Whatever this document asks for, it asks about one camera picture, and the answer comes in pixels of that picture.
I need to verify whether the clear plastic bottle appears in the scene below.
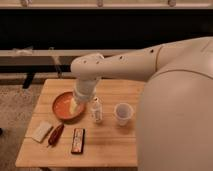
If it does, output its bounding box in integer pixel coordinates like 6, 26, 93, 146
91, 97, 102, 123

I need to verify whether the red chili pepper toy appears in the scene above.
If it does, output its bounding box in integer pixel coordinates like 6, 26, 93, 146
48, 124, 64, 146

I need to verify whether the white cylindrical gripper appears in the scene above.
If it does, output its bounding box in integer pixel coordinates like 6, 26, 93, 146
69, 79, 99, 115

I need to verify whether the translucent plastic cup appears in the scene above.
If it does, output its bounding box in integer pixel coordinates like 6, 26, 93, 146
114, 103, 134, 126

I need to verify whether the orange bowl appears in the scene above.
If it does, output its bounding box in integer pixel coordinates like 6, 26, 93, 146
52, 92, 86, 121

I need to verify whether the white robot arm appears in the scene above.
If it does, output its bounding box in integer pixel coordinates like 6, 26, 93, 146
71, 36, 213, 171

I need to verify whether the white sponge block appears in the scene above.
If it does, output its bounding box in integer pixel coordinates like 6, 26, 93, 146
32, 121, 53, 143

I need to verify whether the wooden bench rail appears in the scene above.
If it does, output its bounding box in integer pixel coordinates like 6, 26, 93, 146
0, 49, 134, 68

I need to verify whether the dark chocolate bar package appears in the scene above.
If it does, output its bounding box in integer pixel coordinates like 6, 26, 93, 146
71, 128, 85, 154

